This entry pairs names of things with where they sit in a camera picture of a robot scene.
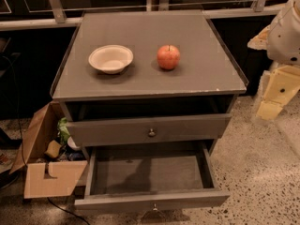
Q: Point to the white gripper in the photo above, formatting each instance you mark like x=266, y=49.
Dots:
x=285, y=37

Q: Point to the grey drawer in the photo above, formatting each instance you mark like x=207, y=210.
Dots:
x=149, y=129
x=141, y=177

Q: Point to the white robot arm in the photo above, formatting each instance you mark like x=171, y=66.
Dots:
x=281, y=40

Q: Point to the grey top drawer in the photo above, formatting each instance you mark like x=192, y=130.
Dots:
x=149, y=129

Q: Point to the grey wooden drawer cabinet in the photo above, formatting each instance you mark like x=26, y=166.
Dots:
x=206, y=80

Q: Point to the red apple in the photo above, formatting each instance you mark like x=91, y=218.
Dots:
x=168, y=57

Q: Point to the metal window railing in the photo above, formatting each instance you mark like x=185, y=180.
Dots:
x=23, y=14

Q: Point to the white paper bowl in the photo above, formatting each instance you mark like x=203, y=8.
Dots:
x=110, y=59

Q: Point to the white cup in box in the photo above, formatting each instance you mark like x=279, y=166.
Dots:
x=73, y=145

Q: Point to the green crumpled bag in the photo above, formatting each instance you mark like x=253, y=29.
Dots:
x=63, y=133

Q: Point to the yellow sponge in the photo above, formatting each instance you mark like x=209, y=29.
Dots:
x=53, y=149

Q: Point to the brown cardboard box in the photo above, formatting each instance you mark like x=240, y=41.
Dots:
x=43, y=179

